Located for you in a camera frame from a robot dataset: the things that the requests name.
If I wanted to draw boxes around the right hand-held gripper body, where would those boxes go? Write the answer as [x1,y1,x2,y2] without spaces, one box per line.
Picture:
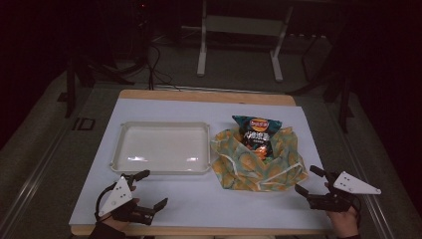
[307,170,382,214]

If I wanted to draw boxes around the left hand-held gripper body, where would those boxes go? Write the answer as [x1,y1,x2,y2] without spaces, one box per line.
[98,172,157,227]

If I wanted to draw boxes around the white plastic tray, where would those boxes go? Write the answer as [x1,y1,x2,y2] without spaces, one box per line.
[109,120,213,176]

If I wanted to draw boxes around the orange patterned cloth bag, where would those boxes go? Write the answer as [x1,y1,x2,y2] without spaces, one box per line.
[210,125,310,193]

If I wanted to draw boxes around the dark blue chips bag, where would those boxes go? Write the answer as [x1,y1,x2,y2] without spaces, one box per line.
[231,115,284,161]

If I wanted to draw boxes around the person's left hand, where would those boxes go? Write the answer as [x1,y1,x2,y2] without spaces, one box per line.
[99,185,141,231]

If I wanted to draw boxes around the person's right hand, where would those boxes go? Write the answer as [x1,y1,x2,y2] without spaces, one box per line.
[325,204,360,239]

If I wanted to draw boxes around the white table mat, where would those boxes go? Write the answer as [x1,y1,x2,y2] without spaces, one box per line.
[69,98,332,231]

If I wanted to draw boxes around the black floor plate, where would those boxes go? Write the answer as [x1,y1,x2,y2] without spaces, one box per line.
[72,117,97,131]

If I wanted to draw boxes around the black metal stand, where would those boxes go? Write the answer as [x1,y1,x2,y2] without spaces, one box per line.
[57,53,136,120]
[287,33,355,134]

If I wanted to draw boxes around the white metal stand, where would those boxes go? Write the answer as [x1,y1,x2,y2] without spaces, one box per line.
[196,0,295,83]

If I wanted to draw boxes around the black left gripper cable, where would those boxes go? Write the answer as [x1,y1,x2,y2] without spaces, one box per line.
[95,185,117,223]

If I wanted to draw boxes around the black floor cables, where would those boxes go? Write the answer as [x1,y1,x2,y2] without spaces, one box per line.
[144,42,182,92]

